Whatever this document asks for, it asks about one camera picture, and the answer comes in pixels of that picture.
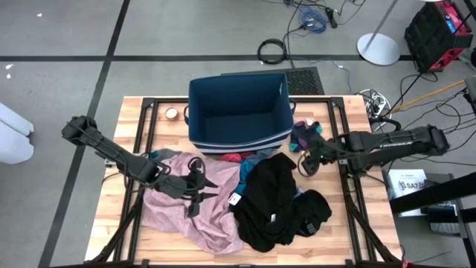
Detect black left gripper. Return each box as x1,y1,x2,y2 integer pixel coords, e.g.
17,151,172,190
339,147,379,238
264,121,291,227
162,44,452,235
156,158,220,204

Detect dark sock teal toe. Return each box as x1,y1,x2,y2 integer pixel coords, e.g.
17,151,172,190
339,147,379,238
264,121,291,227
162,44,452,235
307,121,324,137

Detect dark sock purple teal patches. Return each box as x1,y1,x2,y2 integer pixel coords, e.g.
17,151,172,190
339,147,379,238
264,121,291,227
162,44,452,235
289,120,309,153

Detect pink woven shirt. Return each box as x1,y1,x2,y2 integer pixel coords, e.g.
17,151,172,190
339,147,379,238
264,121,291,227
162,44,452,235
141,152,245,256

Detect red sock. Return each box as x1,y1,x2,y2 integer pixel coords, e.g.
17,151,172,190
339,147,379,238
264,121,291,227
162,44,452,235
218,151,245,164

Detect bright blue fleece garment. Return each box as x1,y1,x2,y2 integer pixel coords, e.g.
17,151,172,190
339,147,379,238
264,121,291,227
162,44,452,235
234,158,261,197

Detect grey sock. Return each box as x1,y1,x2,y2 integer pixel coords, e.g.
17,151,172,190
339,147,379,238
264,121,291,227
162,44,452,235
148,147,183,162

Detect black knit garment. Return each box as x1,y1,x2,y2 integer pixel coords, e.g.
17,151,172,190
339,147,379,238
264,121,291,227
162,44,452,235
229,152,333,253

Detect black perforated floor mat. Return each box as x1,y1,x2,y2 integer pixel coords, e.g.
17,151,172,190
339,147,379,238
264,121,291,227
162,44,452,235
222,66,325,96

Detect blue white-striped fabric bin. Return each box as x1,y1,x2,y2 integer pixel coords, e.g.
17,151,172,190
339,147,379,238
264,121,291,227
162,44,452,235
184,72,297,156

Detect white printed cardboard box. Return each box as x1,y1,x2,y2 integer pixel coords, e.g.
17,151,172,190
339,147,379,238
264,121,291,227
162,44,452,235
386,169,428,218

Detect white round lamp stand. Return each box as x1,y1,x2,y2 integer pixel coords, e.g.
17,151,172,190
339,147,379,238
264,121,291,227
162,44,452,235
356,0,402,67

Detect yellow wooden stick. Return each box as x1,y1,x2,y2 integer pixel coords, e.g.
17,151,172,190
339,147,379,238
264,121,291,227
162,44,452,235
390,79,466,114

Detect black metal stand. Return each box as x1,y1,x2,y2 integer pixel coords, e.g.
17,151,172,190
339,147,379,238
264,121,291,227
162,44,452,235
388,171,476,268

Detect black power strip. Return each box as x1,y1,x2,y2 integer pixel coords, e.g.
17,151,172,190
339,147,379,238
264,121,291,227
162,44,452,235
325,6,338,29

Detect black red tool case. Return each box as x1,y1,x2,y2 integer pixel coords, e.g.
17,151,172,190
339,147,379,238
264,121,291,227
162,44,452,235
404,0,474,74

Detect white rounded object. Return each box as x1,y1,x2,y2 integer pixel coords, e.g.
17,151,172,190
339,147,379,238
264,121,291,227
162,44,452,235
0,102,35,165

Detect white cable bundle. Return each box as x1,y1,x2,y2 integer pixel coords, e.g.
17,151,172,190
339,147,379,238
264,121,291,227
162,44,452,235
358,88,391,130

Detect thick black cable loop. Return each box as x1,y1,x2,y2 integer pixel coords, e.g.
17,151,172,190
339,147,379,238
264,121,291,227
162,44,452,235
367,115,402,133

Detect black metal table frame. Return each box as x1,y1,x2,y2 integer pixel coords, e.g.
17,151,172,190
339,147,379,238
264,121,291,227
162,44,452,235
87,95,405,268

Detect coiled black cable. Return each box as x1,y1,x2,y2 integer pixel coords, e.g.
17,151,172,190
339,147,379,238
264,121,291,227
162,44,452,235
257,38,287,65

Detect blue cable bundle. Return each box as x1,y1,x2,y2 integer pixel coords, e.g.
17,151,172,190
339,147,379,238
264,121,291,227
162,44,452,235
297,5,328,34

